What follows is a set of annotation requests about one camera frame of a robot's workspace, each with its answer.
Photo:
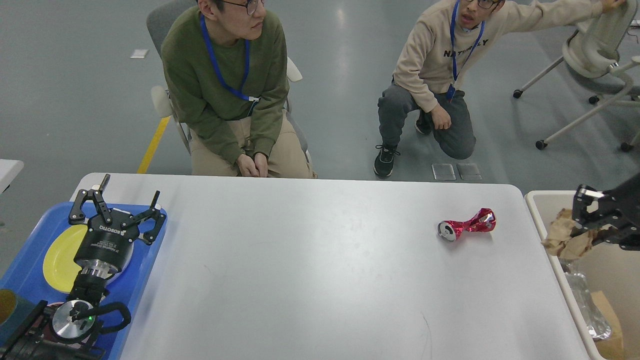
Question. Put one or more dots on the grey office chair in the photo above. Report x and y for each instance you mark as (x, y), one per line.
(158, 24)

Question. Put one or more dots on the floor outlet plate right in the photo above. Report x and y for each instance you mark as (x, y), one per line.
(469, 171)

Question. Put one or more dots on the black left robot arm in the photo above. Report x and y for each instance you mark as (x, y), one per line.
(74, 287)

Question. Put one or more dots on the aluminium foil tray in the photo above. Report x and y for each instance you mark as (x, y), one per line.
(597, 326)

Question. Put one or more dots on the beige plastic bin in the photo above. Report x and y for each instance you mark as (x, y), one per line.
(607, 268)

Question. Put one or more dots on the crushed red can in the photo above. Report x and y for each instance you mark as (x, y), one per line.
(483, 221)

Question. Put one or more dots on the person in khaki trousers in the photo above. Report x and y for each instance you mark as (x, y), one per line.
(225, 64)

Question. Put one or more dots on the dark teal mug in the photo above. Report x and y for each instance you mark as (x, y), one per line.
(13, 311)

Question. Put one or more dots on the person in beige sweatshirt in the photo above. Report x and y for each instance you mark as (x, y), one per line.
(448, 38)

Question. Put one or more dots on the white office chair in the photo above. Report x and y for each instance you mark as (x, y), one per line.
(593, 61)

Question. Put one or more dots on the yellow plate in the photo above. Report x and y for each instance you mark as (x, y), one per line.
(59, 268)

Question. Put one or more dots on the floor outlet plate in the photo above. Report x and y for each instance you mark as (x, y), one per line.
(444, 172)
(469, 171)

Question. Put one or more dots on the brown paper ball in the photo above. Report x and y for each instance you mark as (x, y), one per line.
(559, 241)

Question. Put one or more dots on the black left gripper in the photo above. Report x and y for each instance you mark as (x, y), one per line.
(106, 245)

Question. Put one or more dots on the blue plastic tray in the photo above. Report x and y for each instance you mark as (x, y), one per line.
(25, 276)

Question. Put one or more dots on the floor outlet plate left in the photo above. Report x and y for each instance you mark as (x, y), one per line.
(444, 172)

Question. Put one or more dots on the white side table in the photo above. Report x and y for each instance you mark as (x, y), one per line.
(9, 170)

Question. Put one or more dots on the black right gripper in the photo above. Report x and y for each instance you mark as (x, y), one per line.
(614, 213)

